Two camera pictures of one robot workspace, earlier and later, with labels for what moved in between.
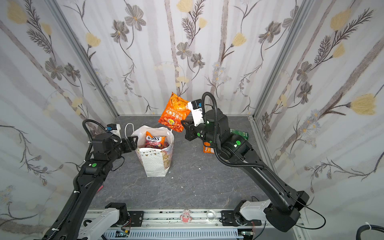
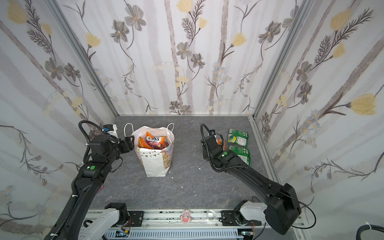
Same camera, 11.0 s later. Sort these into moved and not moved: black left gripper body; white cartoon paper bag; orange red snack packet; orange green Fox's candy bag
Moved: orange red snack packet
Not moved: black left gripper body; white cartoon paper bag; orange green Fox's candy bag
